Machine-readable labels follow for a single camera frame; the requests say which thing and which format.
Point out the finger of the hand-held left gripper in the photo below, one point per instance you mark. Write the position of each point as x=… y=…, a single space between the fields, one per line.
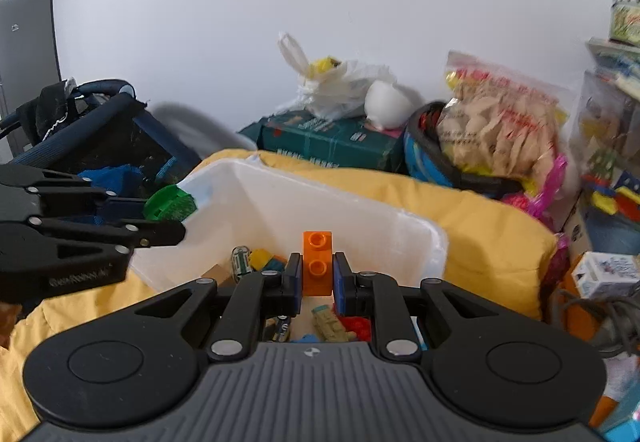
x=160 y=233
x=125 y=209

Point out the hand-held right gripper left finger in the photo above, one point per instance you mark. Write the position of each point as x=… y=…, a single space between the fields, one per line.
x=295 y=287

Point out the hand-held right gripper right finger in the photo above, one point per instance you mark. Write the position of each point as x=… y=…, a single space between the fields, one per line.
x=341 y=284

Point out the orange toy brick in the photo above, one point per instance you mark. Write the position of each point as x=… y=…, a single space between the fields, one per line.
x=318 y=267

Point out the green toy brick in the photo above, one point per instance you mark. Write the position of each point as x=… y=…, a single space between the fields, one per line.
x=170 y=204

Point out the translucent white plastic bin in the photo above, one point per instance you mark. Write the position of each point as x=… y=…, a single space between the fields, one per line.
x=280 y=207

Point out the olive crocodile toy piece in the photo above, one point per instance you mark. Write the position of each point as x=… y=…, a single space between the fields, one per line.
x=332 y=324

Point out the large yellow toy brick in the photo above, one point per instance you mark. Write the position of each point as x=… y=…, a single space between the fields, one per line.
x=260 y=258

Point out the red toy brick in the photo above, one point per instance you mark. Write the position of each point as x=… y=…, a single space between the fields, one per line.
x=361 y=328

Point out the dark blue baby stroller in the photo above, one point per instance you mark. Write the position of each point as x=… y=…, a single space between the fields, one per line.
x=100 y=122

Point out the dark green box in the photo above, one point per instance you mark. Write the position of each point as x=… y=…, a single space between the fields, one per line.
x=320 y=142

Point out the yellow blanket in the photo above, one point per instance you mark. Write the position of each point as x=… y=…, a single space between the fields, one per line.
x=480 y=232

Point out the grey door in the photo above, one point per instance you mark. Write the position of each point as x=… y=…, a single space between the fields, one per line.
x=27 y=62

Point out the white egg-shaped object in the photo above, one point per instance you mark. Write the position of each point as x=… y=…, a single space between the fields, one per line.
x=390 y=104

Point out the white plastic bag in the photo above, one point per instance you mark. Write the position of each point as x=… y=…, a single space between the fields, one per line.
x=345 y=87

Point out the pink translucent plastic toy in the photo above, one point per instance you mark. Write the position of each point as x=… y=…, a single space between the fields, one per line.
x=542 y=192

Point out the printed clear plastic bag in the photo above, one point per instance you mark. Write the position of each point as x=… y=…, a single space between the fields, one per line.
x=500 y=122

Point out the small white blue box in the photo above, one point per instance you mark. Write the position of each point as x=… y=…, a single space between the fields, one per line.
x=605 y=274

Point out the orange box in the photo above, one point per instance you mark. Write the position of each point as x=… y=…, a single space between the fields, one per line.
x=603 y=409

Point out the clear toy packaging box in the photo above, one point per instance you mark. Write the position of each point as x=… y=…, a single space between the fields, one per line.
x=605 y=157

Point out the stack of books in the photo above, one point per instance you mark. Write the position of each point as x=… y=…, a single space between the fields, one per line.
x=617 y=62

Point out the printed tin can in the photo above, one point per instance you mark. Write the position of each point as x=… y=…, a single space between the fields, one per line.
x=625 y=19

